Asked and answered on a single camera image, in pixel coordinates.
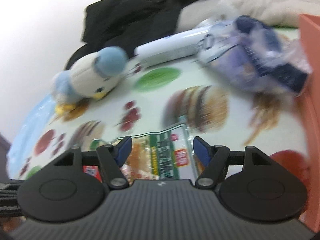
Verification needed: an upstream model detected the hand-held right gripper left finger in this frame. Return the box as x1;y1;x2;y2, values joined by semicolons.
53;136;132;189

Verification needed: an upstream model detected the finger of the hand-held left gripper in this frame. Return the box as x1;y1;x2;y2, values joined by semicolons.
0;181;23;217

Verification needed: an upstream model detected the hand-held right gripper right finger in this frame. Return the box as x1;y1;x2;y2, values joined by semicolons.
193;136;273;189

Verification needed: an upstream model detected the green label snack packet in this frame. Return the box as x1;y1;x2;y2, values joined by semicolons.
122;124;198;180

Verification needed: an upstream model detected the orange cardboard box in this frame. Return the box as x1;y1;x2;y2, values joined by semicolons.
299;14;320;233

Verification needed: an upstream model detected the red packet with white label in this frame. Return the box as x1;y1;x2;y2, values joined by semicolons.
83;165;102;181

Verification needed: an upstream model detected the fruit print mat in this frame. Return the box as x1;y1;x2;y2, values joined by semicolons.
7;25;313;183

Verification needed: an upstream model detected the blue and white plush penguin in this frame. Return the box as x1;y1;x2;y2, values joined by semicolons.
51;46;129;114

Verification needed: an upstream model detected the large blue snack bag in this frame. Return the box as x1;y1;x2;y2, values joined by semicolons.
197;15;313;98

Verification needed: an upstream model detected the white cylindrical tube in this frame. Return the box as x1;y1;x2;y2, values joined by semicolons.
134;29;213;67

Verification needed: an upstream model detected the black puffer jacket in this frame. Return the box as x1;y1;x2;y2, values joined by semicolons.
64;0;212;70

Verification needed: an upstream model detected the grey duvet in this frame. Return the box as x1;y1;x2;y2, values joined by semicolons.
177;0;320;28

